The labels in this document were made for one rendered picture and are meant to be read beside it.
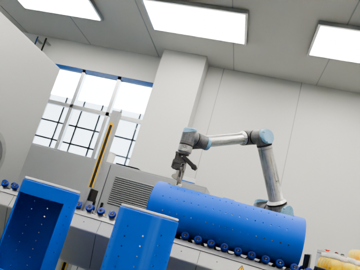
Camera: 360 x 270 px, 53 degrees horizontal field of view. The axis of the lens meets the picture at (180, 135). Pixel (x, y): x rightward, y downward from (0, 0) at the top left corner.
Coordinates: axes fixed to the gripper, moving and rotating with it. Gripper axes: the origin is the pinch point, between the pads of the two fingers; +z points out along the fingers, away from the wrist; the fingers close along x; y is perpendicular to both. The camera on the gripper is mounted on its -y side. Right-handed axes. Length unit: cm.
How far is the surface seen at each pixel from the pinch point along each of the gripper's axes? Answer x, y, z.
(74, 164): -147, 150, -4
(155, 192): 18.8, 8.4, 9.4
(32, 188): 69, 53, 24
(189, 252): 19.1, -19.4, 36.0
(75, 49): -278, 282, -195
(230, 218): 20.1, -36.5, 13.2
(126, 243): 71, 1, 35
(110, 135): -25, 65, -24
